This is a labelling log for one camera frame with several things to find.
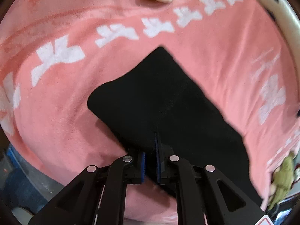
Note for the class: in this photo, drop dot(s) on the white round plush cushion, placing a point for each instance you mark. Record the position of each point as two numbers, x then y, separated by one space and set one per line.
288 22

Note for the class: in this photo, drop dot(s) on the black pants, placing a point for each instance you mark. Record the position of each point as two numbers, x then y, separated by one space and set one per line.
157 102

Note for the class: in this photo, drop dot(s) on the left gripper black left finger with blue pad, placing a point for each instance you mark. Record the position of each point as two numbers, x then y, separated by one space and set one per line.
96 195

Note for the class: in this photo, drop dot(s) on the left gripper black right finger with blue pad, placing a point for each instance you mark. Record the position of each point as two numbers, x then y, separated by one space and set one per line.
204 195

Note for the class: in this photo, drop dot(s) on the green dressed plush doll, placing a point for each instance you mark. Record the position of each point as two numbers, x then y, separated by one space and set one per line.
282 180

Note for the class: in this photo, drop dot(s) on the pink blanket white bows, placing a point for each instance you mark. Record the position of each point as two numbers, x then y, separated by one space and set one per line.
55 53

